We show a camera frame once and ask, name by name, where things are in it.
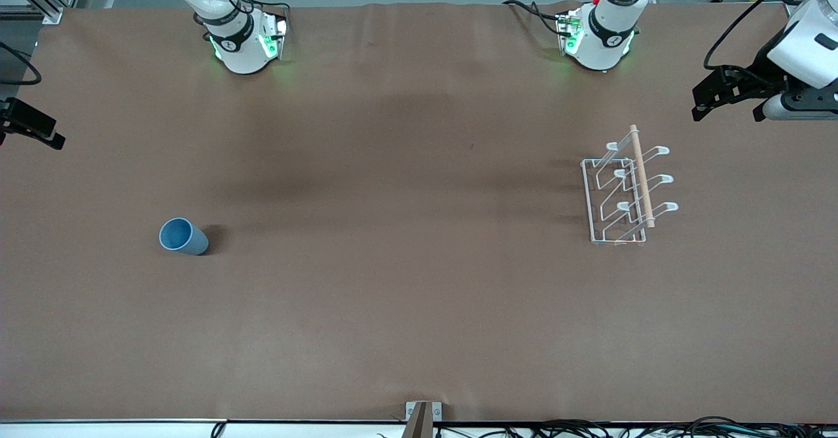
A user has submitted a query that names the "blue plastic cup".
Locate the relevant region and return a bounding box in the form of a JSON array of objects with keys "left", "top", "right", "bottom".
[{"left": 159, "top": 218, "right": 210, "bottom": 256}]

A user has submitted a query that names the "brown table cover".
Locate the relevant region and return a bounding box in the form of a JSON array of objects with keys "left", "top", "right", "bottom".
[{"left": 0, "top": 3, "right": 838, "bottom": 424}]

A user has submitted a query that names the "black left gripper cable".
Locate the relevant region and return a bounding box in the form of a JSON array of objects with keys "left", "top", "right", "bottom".
[{"left": 704, "top": 0, "right": 814, "bottom": 71}]

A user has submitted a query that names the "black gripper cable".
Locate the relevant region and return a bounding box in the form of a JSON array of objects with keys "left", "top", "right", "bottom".
[
  {"left": 0, "top": 41, "right": 42, "bottom": 86},
  {"left": 704, "top": 0, "right": 814, "bottom": 71}
]

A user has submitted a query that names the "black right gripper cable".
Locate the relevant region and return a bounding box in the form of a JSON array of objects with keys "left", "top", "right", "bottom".
[{"left": 0, "top": 41, "right": 42, "bottom": 86}]

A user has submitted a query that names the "white wire cup rack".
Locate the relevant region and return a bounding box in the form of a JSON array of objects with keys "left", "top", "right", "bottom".
[{"left": 581, "top": 124, "right": 680, "bottom": 247}]

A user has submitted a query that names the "white table edge rail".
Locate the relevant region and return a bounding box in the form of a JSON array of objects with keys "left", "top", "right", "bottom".
[{"left": 0, "top": 418, "right": 838, "bottom": 438}]

